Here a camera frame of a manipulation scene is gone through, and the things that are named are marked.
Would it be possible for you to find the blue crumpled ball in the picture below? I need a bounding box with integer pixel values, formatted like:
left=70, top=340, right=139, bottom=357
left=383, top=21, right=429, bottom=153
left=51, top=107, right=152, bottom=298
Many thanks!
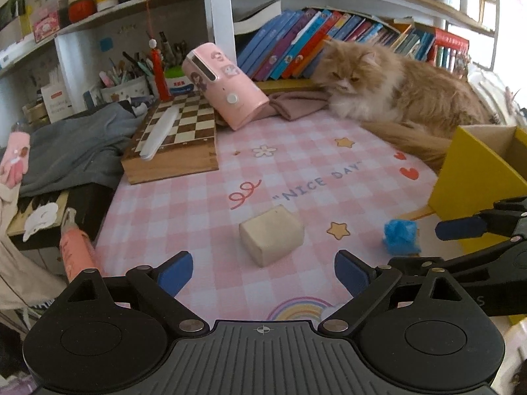
left=383, top=219, right=421, bottom=256

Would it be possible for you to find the beige tote bag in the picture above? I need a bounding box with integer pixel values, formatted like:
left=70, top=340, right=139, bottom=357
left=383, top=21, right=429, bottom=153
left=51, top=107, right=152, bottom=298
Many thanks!
left=0, top=185, right=66, bottom=310

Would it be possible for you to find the orange pink bottle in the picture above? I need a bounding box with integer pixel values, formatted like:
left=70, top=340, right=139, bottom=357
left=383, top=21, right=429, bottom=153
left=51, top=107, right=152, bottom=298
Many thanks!
left=59, top=208, right=97, bottom=282

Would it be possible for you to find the wooden chess board box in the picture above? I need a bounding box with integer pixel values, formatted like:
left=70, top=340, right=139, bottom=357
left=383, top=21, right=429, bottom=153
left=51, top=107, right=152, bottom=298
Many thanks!
left=122, top=93, right=219, bottom=185

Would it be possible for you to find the yellow cardboard box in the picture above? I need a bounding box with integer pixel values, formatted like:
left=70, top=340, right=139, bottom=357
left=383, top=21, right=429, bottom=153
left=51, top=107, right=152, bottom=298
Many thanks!
left=427, top=125, right=527, bottom=326

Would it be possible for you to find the pink checkered tablecloth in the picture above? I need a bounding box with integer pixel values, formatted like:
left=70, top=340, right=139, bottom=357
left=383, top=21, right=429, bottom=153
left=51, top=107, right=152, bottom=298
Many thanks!
left=92, top=108, right=466, bottom=326

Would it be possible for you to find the mauve folded cloth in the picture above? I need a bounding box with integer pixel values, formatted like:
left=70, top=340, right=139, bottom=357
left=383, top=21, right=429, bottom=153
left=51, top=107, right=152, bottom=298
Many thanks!
left=268, top=91, right=329, bottom=121

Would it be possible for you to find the white bookshelf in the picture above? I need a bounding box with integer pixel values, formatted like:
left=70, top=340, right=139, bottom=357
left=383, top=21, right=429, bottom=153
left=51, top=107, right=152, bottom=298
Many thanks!
left=1, top=0, right=498, bottom=134

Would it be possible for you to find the grey folded cloth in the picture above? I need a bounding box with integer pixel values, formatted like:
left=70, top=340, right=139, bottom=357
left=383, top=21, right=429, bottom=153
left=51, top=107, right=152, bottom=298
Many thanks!
left=20, top=103, right=141, bottom=197

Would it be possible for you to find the pink glove on rack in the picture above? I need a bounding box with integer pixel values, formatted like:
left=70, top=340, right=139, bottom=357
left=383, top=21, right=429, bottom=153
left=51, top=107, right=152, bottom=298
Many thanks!
left=1, top=132, right=30, bottom=189

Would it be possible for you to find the pink cylindrical case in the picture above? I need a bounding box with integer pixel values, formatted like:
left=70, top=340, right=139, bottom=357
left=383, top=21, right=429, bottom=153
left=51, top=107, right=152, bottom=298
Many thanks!
left=182, top=43, right=269, bottom=130

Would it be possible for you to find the white comb on chessboard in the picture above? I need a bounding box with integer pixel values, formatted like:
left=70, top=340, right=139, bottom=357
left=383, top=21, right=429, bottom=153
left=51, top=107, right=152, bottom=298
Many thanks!
left=139, top=105, right=180, bottom=161

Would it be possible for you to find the orange fluffy cat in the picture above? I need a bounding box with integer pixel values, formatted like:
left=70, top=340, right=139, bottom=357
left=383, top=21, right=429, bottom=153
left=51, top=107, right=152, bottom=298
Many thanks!
left=311, top=39, right=490, bottom=172

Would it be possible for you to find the beige eraser block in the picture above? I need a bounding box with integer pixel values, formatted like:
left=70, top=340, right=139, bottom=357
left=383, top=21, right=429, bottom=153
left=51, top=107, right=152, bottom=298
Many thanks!
left=238, top=205, right=305, bottom=268

